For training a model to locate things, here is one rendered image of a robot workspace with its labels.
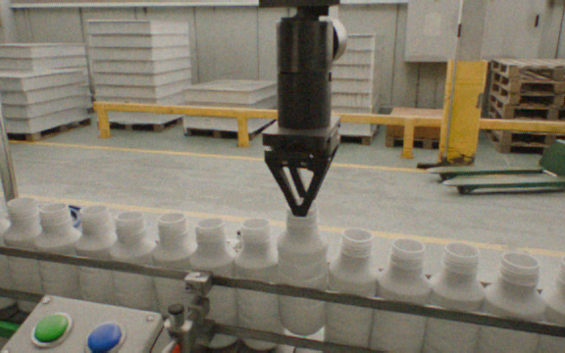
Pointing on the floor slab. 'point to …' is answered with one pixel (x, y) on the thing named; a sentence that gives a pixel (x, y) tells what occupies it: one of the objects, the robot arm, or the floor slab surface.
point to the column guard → (463, 112)
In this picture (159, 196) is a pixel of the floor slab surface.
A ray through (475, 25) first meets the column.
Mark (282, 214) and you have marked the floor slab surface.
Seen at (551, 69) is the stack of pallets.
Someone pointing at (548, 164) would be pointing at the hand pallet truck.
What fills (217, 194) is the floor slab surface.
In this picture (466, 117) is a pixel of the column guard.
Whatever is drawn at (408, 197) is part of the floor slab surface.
